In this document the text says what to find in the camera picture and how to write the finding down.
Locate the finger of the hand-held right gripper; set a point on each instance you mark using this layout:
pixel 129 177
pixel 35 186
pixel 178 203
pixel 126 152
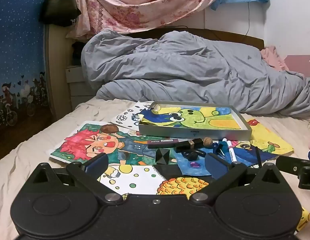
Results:
pixel 289 162

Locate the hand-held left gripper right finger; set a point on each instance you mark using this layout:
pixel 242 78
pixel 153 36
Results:
pixel 214 165

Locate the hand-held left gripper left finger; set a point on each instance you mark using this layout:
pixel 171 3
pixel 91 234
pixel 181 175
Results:
pixel 96 163

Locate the white marker pen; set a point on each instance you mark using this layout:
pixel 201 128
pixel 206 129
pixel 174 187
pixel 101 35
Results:
pixel 231 152

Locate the dark ball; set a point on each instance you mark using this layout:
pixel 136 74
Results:
pixel 192 155

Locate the small brown walnut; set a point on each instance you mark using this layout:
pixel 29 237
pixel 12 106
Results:
pixel 208 141

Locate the black pen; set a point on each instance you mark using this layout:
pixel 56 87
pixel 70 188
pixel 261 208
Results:
pixel 257 156

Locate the black lipstick tube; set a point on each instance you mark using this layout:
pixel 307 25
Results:
pixel 187 146

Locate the grey shallow box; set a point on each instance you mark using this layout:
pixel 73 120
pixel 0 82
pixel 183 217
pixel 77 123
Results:
pixel 194 133

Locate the black pyramid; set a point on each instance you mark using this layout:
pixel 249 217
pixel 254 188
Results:
pixel 161 157

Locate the burgundy stick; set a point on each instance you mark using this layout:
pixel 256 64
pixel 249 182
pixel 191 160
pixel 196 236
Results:
pixel 162 143

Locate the blue painted drawing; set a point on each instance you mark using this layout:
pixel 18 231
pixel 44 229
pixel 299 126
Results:
pixel 192 170

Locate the red-haired character drawing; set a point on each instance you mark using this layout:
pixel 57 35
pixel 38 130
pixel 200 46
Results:
pixel 77 145

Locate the yellow drawing with red lips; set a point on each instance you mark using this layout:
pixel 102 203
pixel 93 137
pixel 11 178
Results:
pixel 269 137

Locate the green frog drawing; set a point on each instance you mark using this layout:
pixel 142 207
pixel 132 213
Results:
pixel 194 120

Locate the black-and-white flower drawing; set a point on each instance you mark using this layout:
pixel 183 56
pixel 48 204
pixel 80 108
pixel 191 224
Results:
pixel 125 117

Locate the white bedside cabinet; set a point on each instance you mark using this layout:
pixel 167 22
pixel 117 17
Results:
pixel 75 80

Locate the grey duvet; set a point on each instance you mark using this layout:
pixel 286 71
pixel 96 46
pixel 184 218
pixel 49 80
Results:
pixel 182 67

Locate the pink crumpled cloth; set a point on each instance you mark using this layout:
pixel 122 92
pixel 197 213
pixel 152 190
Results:
pixel 272 57

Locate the beige wooden board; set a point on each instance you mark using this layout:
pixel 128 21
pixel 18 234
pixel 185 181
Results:
pixel 57 62

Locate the brown wooden headboard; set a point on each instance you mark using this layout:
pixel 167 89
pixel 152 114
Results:
pixel 254 41

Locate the blue printed curtain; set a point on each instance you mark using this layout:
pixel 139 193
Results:
pixel 17 42

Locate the pink floral cloth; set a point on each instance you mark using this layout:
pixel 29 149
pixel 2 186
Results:
pixel 132 10

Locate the black hanging bag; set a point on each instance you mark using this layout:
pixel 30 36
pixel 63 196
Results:
pixel 60 10

